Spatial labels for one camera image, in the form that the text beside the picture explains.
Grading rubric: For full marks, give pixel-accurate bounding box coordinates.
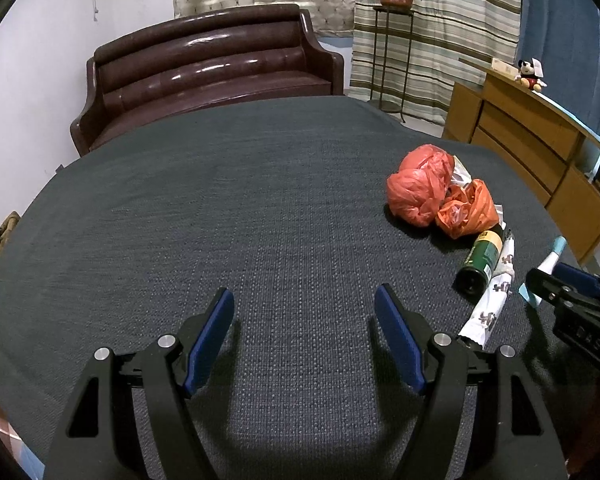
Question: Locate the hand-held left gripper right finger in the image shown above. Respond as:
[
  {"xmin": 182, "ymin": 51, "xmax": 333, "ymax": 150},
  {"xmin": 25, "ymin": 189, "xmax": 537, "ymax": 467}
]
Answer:
[{"xmin": 374, "ymin": 282, "xmax": 568, "ymax": 480}]

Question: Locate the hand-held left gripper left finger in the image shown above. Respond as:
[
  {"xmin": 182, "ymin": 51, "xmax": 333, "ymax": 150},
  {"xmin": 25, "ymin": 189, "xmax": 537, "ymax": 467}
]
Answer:
[{"xmin": 42, "ymin": 287, "xmax": 236, "ymax": 480}]

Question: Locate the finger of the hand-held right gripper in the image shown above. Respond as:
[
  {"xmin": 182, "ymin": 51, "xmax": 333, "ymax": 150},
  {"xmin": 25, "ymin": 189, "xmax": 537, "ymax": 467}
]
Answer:
[
  {"xmin": 526, "ymin": 268, "xmax": 577, "ymax": 312},
  {"xmin": 553, "ymin": 262, "xmax": 600, "ymax": 307}
]

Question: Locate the white and teal tube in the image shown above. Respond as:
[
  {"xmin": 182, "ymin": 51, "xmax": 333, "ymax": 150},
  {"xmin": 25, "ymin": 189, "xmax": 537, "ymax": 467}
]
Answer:
[{"xmin": 517, "ymin": 236, "xmax": 567, "ymax": 307}]

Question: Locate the white printed plastic wrapper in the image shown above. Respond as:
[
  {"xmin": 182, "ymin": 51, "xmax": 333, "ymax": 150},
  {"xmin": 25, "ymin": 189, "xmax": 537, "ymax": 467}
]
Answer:
[{"xmin": 457, "ymin": 230, "xmax": 517, "ymax": 348}]

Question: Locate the green bottle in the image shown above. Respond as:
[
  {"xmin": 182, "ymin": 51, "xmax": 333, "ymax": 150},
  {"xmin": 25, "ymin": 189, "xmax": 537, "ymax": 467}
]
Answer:
[{"xmin": 452, "ymin": 229, "xmax": 503, "ymax": 297}]

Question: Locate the orange plastic bag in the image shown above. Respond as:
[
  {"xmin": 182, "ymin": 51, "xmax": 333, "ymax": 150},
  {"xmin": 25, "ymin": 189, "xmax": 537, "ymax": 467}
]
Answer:
[{"xmin": 435, "ymin": 179, "xmax": 501, "ymax": 240}]

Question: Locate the white green wrapper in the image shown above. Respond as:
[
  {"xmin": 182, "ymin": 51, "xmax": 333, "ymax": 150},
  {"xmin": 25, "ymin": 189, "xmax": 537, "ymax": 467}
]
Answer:
[{"xmin": 450, "ymin": 156, "xmax": 473, "ymax": 187}]

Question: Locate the red plastic bag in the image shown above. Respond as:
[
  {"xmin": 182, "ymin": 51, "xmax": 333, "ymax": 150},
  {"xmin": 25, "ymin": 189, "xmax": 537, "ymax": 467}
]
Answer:
[{"xmin": 386, "ymin": 144, "xmax": 456, "ymax": 228}]

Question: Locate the table with dark cloth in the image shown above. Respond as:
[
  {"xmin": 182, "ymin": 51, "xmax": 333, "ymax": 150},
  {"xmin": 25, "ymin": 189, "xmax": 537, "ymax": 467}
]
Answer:
[{"xmin": 0, "ymin": 96, "xmax": 600, "ymax": 480}]

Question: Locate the wooden cabinet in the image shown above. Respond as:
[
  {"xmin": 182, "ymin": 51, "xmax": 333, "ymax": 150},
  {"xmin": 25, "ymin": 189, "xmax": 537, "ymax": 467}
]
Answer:
[{"xmin": 442, "ymin": 57, "xmax": 600, "ymax": 266}]

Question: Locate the plush mouse toy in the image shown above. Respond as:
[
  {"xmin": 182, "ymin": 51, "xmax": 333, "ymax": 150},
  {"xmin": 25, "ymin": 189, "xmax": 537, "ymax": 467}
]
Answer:
[{"xmin": 515, "ymin": 58, "xmax": 548, "ymax": 92}]

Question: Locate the black metal plant stand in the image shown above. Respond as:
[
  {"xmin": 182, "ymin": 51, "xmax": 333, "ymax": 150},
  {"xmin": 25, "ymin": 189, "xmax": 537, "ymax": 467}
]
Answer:
[{"xmin": 367, "ymin": 5, "xmax": 415, "ymax": 123}]

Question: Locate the blue curtain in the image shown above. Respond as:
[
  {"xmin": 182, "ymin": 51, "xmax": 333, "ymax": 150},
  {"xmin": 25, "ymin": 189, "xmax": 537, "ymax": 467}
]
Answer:
[{"xmin": 515, "ymin": 0, "xmax": 600, "ymax": 161}]

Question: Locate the striped curtain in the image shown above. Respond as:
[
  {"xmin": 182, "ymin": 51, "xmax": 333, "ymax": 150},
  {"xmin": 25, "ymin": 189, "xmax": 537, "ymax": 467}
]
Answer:
[{"xmin": 350, "ymin": 0, "xmax": 523, "ymax": 126}]

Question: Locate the brown leather sofa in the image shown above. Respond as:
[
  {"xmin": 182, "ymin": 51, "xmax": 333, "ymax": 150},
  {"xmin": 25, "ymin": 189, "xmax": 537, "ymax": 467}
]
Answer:
[{"xmin": 70, "ymin": 4, "xmax": 346, "ymax": 157}]

